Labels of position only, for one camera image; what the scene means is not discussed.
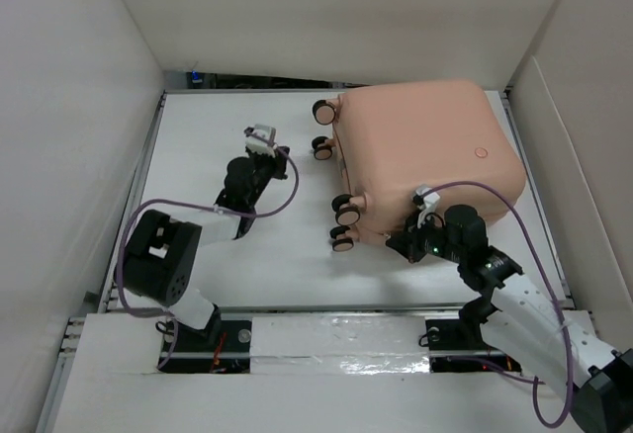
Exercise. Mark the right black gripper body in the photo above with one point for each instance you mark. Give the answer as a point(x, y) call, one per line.
point(428, 238)

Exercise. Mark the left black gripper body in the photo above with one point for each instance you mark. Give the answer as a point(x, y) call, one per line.
point(266, 167)

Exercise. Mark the pink suitcase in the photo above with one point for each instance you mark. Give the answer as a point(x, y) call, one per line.
point(391, 140)

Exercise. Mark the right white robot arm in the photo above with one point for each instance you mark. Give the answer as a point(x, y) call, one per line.
point(512, 315)

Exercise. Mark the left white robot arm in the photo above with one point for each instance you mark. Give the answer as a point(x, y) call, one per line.
point(162, 241)

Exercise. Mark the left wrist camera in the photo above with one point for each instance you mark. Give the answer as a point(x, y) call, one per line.
point(260, 139)

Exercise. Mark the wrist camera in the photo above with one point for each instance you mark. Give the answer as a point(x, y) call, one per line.
point(260, 139)
point(426, 200)

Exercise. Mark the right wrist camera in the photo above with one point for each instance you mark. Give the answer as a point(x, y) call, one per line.
point(426, 200)

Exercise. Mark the aluminium frame rail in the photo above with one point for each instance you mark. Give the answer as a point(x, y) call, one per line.
point(340, 308)

